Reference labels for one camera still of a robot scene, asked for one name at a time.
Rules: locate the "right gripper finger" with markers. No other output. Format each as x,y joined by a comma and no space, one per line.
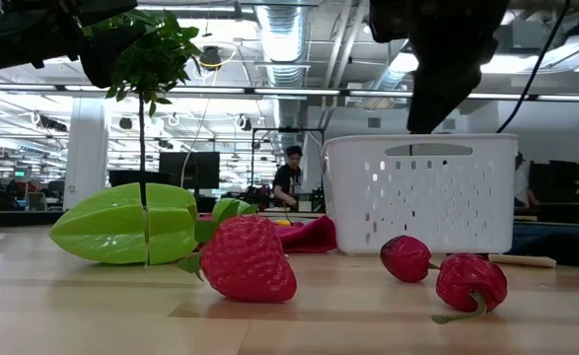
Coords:
442,93

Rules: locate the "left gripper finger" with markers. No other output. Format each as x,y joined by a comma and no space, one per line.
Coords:
106,54

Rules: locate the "white perforated plastic basket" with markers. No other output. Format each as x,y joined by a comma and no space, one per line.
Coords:
417,207

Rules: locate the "small red toy pepper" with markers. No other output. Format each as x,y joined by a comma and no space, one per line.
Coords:
405,259

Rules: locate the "green toy starfruit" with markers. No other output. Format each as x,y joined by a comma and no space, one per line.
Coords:
111,227

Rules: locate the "red chili pepper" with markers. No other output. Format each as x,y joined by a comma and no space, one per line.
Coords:
469,281

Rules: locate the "green toy apple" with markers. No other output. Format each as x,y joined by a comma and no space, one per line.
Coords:
220,206

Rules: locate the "yellow toy banana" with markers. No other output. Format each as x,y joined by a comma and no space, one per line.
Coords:
282,223

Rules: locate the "large red toy strawberry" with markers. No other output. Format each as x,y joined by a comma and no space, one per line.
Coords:
244,261

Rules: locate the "green potted plant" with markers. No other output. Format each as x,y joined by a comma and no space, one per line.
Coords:
156,59

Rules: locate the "white building column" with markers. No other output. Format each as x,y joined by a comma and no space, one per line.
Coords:
87,158

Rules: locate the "black computer monitor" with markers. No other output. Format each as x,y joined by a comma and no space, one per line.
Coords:
190,170

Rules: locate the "black cabinet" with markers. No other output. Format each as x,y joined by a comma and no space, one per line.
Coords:
565,187

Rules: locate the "person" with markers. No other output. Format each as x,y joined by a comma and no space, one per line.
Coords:
286,180

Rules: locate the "white cloth label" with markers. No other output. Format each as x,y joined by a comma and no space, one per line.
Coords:
521,260

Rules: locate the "red cloth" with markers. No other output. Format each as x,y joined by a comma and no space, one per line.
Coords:
313,236

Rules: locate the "navy blue cloth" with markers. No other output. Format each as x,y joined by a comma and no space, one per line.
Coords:
565,244

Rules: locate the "silver ceiling duct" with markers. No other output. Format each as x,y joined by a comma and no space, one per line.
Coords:
392,79
284,44

